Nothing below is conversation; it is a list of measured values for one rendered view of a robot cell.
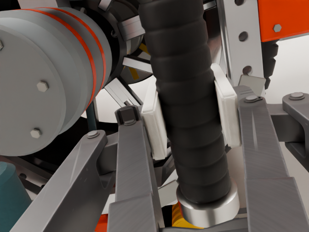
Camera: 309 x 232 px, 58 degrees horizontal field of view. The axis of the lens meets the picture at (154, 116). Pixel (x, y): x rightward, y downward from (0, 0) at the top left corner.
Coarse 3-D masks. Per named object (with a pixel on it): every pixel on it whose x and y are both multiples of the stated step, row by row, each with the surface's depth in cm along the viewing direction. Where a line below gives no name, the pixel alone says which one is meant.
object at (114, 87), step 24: (0, 0) 62; (72, 0) 45; (96, 0) 48; (216, 0) 43; (120, 24) 46; (216, 24) 49; (120, 48) 48; (216, 48) 50; (120, 72) 49; (120, 96) 51; (96, 120) 53; (72, 144) 63; (168, 144) 53; (48, 168) 56
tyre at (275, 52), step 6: (264, 42) 44; (270, 42) 43; (264, 48) 44; (270, 48) 44; (276, 48) 44; (264, 54) 44; (270, 54) 44; (276, 54) 45; (264, 60) 45; (270, 60) 45; (264, 66) 45; (270, 66) 45; (264, 72) 45; (270, 72) 46; (264, 84) 46; (228, 150) 52; (18, 156) 56; (30, 162) 56; (162, 162) 54; (42, 168) 56
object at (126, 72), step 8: (120, 0) 72; (128, 0) 73; (136, 0) 73; (144, 0) 73; (120, 8) 70; (128, 8) 70; (136, 8) 74; (120, 16) 71; (128, 16) 71; (136, 40) 73; (144, 40) 77; (136, 48) 78; (136, 56) 79; (144, 56) 79; (128, 72) 81; (144, 72) 81; (128, 80) 82; (136, 80) 82
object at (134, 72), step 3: (141, 45) 77; (144, 45) 77; (141, 48) 78; (144, 48) 78; (144, 51) 78; (147, 51) 78; (132, 69) 80; (135, 69) 80; (132, 72) 80; (135, 72) 80; (132, 75) 81; (135, 75) 81; (135, 78) 81
